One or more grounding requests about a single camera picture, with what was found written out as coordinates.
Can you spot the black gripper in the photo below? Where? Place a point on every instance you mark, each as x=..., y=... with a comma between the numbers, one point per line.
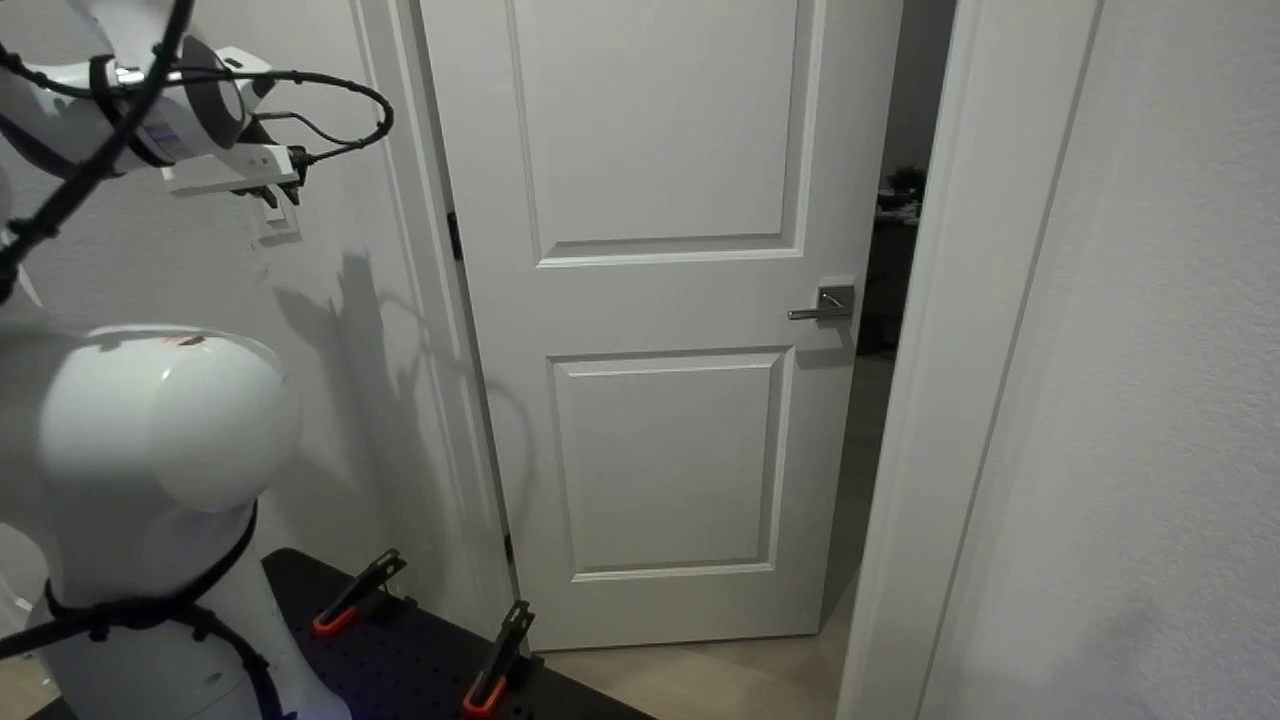
x=274, y=197

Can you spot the white wall light switch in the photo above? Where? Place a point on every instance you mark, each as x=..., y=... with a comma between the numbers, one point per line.
x=283, y=226

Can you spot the white panelled door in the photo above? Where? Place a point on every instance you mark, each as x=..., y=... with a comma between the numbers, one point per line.
x=665, y=402

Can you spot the black robot base board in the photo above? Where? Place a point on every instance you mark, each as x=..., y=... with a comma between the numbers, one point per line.
x=401, y=663

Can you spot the dark door hinge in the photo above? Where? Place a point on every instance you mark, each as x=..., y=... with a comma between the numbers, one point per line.
x=505, y=548
x=454, y=238

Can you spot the black orange spring clamp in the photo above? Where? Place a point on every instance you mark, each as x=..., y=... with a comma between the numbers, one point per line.
x=352, y=596
x=496, y=663

